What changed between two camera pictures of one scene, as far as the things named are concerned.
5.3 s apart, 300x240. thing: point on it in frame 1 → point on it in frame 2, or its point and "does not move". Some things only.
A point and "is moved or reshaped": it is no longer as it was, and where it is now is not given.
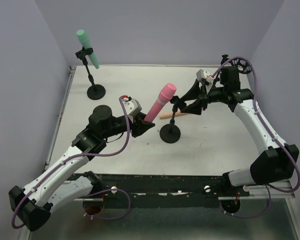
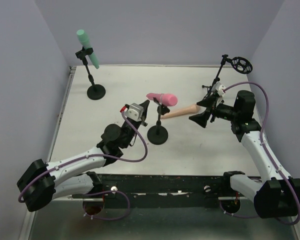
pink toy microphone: x=164 y=97 is moved or reshaped
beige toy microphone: x=169 y=115 does not move
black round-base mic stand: x=95 y=91 does not move
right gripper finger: x=193 y=93 → x=208 y=102
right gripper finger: x=194 y=108 → x=201 y=118
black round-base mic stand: x=170 y=133 → x=158 y=134
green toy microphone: x=86 y=44 does not move
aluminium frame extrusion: x=57 y=124 does not move
